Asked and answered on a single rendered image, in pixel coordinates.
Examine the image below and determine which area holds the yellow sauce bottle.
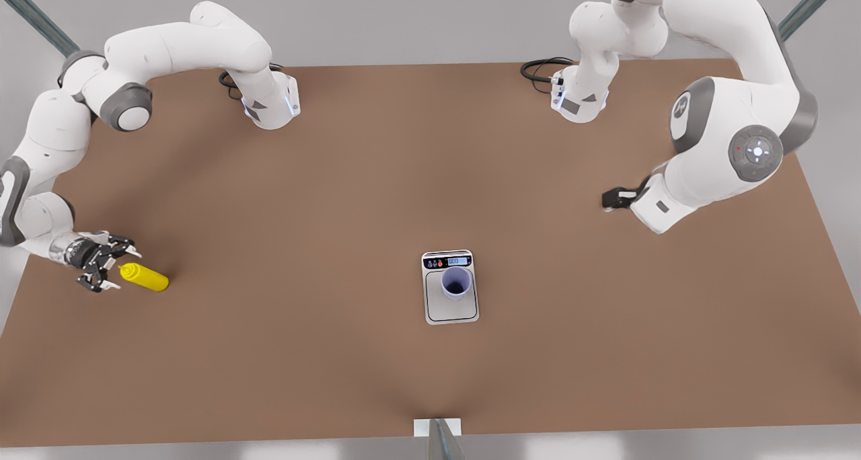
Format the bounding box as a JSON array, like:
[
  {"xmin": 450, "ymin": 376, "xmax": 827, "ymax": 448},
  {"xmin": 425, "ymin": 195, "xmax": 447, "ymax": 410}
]
[{"xmin": 118, "ymin": 262, "xmax": 170, "ymax": 293}]

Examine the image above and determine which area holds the pale purple cup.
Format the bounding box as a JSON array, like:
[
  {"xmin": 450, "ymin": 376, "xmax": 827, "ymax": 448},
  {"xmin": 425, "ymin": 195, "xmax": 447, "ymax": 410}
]
[{"xmin": 441, "ymin": 266, "xmax": 471, "ymax": 302}]

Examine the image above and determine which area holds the grey digital kitchen scale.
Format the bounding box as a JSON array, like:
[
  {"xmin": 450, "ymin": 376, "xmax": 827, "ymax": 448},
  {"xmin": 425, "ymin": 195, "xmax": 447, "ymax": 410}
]
[{"xmin": 422, "ymin": 250, "xmax": 480, "ymax": 325}]

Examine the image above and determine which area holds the black cable loop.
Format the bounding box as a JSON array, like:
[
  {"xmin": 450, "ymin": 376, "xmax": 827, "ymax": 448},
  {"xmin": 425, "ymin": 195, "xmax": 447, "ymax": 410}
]
[
  {"xmin": 520, "ymin": 57, "xmax": 576, "ymax": 95},
  {"xmin": 219, "ymin": 63, "xmax": 285, "ymax": 102}
]

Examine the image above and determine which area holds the silver frame post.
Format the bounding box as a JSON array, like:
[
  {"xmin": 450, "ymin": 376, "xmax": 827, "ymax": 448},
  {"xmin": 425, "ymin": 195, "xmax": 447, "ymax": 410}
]
[
  {"xmin": 777, "ymin": 0, "xmax": 852, "ymax": 42},
  {"xmin": 0, "ymin": 0, "xmax": 81, "ymax": 54},
  {"xmin": 428, "ymin": 418, "xmax": 466, "ymax": 460}
]

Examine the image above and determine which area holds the white frame post foot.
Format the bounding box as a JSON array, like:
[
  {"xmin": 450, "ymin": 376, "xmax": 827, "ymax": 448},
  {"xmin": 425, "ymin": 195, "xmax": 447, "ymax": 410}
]
[{"xmin": 413, "ymin": 418, "xmax": 463, "ymax": 438}]

